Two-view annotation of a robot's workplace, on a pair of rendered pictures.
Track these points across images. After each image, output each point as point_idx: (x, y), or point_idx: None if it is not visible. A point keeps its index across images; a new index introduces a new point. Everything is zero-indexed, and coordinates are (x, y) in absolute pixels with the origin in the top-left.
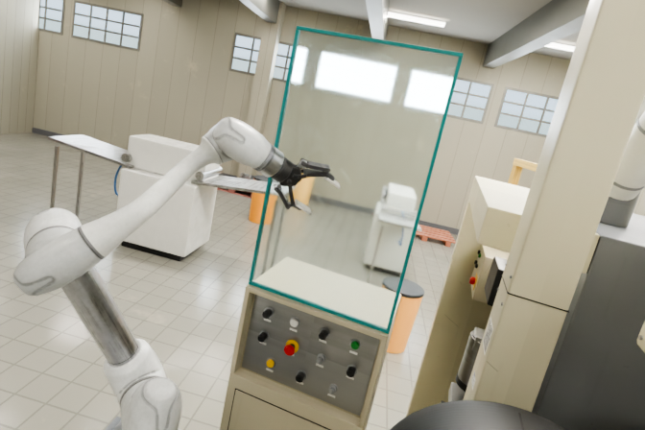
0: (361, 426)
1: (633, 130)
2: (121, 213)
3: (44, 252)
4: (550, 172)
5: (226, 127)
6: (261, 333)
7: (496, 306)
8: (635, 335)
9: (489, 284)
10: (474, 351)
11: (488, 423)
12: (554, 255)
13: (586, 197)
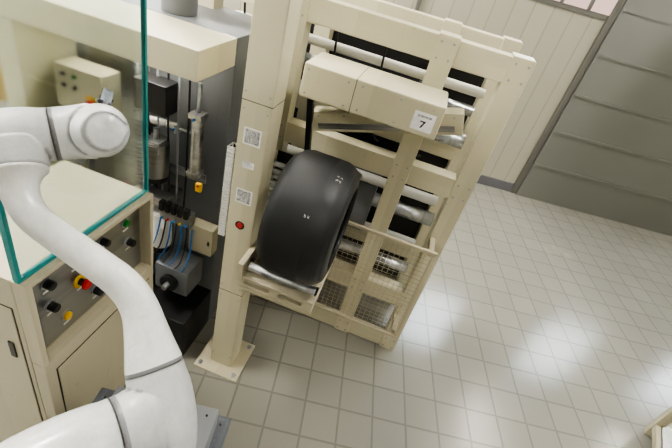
0: (152, 263)
1: None
2: (154, 310)
3: (184, 412)
4: (286, 28)
5: (121, 126)
6: (51, 305)
7: (253, 118)
8: None
9: (153, 101)
10: (160, 154)
11: (311, 171)
12: (284, 75)
13: (293, 35)
